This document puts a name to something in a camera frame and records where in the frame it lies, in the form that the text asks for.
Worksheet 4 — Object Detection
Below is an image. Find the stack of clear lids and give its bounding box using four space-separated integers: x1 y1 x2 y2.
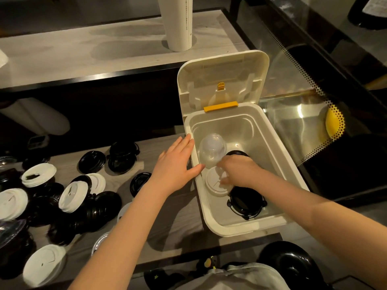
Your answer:
198 133 227 170

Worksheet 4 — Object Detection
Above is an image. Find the yellow fruit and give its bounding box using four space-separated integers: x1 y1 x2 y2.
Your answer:
325 107 341 139

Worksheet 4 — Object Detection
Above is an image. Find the tall white paper cup stack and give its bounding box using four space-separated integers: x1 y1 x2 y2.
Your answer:
157 0 194 52

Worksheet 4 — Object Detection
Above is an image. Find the dark wine bottle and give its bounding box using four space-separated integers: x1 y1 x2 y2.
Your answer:
347 0 387 30

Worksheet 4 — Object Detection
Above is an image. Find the grey wooden table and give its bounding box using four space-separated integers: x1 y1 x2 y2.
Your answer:
0 134 283 290

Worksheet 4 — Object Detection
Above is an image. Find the person's left hand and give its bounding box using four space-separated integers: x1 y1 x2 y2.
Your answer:
148 133 206 197

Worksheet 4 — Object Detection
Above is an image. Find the white cup lid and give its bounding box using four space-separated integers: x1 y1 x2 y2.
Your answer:
205 166 233 197

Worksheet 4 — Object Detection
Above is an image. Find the person's right forearm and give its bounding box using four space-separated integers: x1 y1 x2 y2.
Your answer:
257 170 387 290

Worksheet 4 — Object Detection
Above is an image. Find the small digital timer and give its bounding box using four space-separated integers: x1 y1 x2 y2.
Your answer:
27 135 50 150

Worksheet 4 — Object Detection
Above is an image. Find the grey bar counter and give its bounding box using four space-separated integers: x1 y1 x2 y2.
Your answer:
0 8 250 89

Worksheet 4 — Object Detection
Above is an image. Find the black cup lid with plug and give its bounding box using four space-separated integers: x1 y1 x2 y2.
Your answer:
227 185 268 221

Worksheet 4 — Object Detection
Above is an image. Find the person's right hand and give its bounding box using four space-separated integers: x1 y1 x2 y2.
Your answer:
216 154 265 189

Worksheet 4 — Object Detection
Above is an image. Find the black star slipper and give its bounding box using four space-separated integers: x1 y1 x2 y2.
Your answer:
144 268 182 290
196 255 219 274

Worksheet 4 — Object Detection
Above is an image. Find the person's left forearm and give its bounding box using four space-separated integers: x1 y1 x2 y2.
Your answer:
68 184 173 290

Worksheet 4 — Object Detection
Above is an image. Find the black round base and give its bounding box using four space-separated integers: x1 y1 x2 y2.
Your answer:
257 240 326 290

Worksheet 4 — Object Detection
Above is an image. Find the white plastic storage bin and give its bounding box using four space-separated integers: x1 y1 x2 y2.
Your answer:
177 50 310 238

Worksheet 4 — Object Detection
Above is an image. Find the pile of cup lids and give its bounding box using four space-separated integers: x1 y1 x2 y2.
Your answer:
0 141 152 289

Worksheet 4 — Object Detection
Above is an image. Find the person's white shirt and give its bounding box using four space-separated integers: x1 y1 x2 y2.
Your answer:
169 262 291 290

